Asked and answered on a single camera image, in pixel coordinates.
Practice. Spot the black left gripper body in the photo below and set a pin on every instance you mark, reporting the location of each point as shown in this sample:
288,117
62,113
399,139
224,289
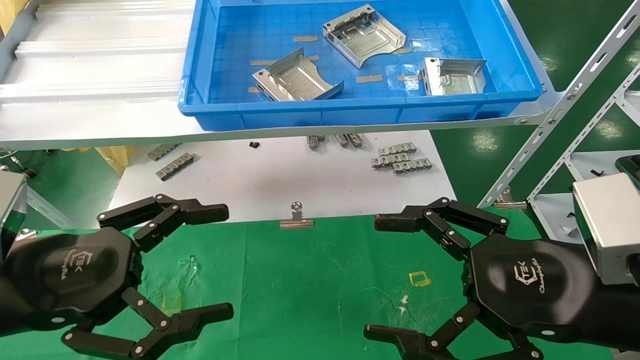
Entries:
65,275

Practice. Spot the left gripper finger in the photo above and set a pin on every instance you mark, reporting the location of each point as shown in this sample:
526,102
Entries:
200,212
200,320

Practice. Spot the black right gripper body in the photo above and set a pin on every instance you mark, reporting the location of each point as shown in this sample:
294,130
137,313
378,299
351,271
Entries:
530,290

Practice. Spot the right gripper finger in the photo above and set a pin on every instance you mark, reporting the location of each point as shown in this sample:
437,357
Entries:
400,221
400,342

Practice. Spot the silver sheet metal bracket part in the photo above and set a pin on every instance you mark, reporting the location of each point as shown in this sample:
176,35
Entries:
295,80
360,37
460,82

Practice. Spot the white metal shelf board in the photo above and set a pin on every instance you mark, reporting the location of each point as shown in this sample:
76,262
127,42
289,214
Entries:
555,210

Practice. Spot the silver binder clip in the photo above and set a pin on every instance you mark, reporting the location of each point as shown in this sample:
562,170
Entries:
510,204
296,223

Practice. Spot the green cloth mat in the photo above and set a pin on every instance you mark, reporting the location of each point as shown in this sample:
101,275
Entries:
320,280

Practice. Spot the blue plastic tray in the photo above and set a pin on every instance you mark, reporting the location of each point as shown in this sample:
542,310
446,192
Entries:
350,112

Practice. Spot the dark green-edged device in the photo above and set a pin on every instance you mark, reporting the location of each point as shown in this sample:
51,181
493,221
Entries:
631,170

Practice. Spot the white corrugated shelf plate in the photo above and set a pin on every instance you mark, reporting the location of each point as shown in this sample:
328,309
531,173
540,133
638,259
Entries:
100,75

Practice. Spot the tan cardboard sheet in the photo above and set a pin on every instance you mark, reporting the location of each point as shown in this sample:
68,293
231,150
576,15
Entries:
10,12

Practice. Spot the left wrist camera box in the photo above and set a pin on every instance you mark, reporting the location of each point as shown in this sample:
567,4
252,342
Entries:
10,205

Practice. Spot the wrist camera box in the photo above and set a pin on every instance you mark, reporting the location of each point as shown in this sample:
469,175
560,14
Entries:
610,225
10,205

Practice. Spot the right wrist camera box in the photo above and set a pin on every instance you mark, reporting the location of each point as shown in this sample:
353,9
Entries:
610,225

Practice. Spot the white slotted shelf post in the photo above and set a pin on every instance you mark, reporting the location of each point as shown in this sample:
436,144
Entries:
585,135
552,117

